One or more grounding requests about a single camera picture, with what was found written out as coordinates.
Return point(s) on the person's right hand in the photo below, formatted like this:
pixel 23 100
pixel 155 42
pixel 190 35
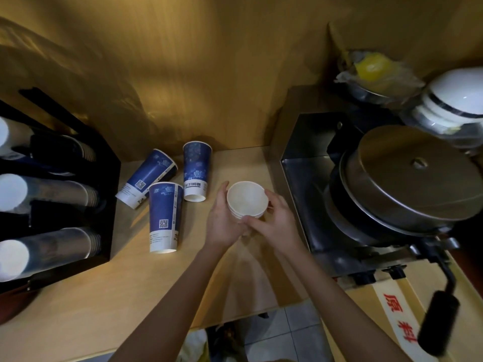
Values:
pixel 279 226

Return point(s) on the person's left hand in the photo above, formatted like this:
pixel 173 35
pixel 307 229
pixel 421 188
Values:
pixel 222 222

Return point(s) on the person's right thumb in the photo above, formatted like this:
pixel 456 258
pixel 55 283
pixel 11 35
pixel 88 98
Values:
pixel 252 223

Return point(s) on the person's left thumb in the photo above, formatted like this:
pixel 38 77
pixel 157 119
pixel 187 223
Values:
pixel 222 194

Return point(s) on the stack of white paper cups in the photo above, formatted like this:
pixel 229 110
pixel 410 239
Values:
pixel 247 199

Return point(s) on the person's right forearm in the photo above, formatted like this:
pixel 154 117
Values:
pixel 339 297

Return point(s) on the person's left forearm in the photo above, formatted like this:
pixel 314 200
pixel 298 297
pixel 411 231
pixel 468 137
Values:
pixel 177 301

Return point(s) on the blue patterned paper cup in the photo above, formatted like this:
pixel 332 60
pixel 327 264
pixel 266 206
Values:
pixel 164 218
pixel 197 171
pixel 147 179

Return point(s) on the black cup dispenser rack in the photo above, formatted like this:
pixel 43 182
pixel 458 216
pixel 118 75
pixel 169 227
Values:
pixel 102 207

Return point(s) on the white plastic bag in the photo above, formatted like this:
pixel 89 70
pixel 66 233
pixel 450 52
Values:
pixel 194 346

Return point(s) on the round steel waffle maker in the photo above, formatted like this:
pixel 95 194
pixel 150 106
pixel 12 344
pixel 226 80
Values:
pixel 407 180

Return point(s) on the row of stacked paper cups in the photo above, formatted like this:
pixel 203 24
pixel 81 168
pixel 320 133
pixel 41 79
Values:
pixel 53 250
pixel 56 145
pixel 56 192

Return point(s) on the clear bag with yellow contents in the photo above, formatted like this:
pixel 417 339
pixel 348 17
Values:
pixel 377 67

